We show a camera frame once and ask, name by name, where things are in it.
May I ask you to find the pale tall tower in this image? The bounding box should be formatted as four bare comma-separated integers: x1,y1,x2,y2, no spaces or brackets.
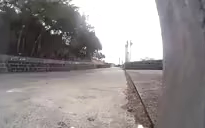
124,39,134,64

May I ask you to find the grey concrete path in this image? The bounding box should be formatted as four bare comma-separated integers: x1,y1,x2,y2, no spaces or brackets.
0,66,139,128

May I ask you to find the dirt strip with kerb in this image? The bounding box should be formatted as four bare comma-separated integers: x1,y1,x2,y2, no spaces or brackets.
122,69,155,128

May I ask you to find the grey paved ground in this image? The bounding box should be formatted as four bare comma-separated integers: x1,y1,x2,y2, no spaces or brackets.
125,69,164,127

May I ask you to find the row of trees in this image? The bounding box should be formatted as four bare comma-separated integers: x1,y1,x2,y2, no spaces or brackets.
0,0,106,62

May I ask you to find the grey concrete pillar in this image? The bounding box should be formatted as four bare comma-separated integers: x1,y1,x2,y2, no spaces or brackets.
155,0,205,128

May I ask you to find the low grey wall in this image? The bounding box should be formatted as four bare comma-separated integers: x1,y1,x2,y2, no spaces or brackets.
123,59,164,71

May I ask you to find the low stone wall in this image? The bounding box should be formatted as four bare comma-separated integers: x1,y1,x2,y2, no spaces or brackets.
0,52,112,74

